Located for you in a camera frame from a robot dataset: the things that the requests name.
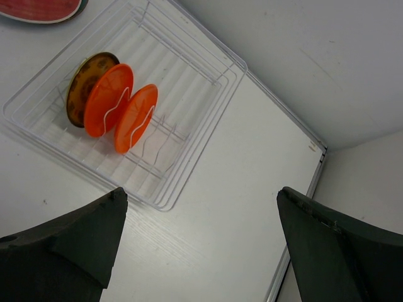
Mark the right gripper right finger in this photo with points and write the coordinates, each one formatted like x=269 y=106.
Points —
x=336 y=257

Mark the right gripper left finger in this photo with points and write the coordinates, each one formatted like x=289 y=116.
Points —
x=69 y=258

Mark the orange plastic plate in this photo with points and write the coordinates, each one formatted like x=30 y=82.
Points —
x=108 y=100
x=135 y=118

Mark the white plate red teal pattern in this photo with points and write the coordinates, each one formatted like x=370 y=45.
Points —
x=42 y=11

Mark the yellow brown patterned plate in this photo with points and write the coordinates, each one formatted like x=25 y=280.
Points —
x=82 y=83

